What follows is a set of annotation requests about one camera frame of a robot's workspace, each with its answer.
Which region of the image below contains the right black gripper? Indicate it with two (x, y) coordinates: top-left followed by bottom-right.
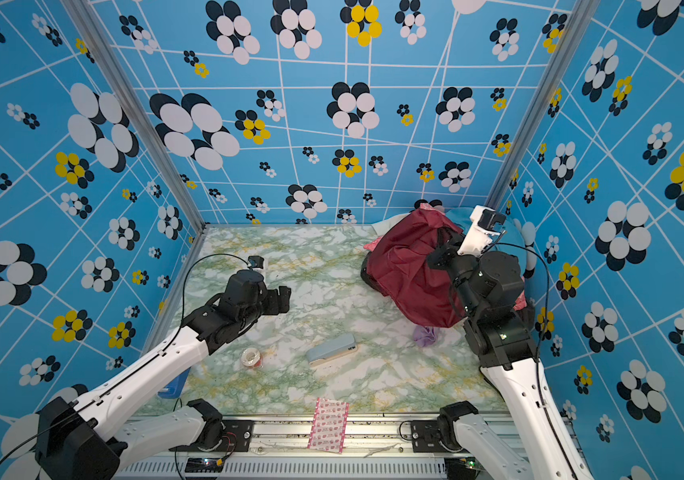
(432, 222), (492, 325)

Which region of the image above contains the maroon cloth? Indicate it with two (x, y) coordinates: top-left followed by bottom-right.
(362, 210), (462, 328)

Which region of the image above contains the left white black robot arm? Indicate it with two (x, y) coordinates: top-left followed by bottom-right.
(34, 269), (292, 479)

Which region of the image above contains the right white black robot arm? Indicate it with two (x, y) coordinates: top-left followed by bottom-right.
(428, 244), (591, 479)

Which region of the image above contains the white cloth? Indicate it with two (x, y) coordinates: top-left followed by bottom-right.
(373, 213), (409, 236)

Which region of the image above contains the black cloth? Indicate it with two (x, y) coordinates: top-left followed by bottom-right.
(360, 263), (383, 294)

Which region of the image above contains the lavender cloth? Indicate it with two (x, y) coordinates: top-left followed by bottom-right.
(412, 325), (438, 348)

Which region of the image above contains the clear tape roll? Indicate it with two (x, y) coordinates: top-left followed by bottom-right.
(241, 347), (262, 368)

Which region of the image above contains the light blue stapler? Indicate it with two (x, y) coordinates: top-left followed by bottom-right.
(306, 333), (358, 367)

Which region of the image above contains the blue object at left edge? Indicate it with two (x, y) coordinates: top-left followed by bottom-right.
(157, 368), (191, 400)

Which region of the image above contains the pink patterned packet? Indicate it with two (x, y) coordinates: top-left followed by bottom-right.
(308, 398), (350, 454)

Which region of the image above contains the left green circuit board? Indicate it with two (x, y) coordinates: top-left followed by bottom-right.
(184, 457), (224, 475)

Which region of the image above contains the green circuit board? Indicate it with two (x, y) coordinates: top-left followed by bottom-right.
(444, 458), (483, 480)
(184, 457), (224, 475)

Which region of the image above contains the right green circuit board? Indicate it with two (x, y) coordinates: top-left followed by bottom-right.
(444, 458), (483, 480)

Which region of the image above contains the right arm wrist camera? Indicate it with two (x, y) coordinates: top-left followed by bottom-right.
(458, 206), (506, 258)

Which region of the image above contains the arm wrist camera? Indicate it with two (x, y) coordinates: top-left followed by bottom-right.
(458, 206), (506, 258)
(248, 255), (265, 270)

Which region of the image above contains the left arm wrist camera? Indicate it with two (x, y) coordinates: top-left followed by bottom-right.
(248, 255), (265, 270)

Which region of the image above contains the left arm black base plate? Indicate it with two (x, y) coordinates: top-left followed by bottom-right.
(172, 418), (255, 453)

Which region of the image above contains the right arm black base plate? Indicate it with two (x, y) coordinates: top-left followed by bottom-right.
(409, 420), (467, 454)

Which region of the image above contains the aluminium front rail frame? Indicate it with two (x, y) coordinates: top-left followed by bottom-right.
(106, 413), (589, 480)

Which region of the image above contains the left aluminium corner post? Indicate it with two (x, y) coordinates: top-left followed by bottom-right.
(62, 1), (206, 235)

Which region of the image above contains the aluminium corner post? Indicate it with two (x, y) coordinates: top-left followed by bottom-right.
(62, 1), (206, 235)
(485, 0), (600, 209)

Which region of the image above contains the right aluminium corner post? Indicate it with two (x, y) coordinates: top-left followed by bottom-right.
(485, 0), (600, 209)

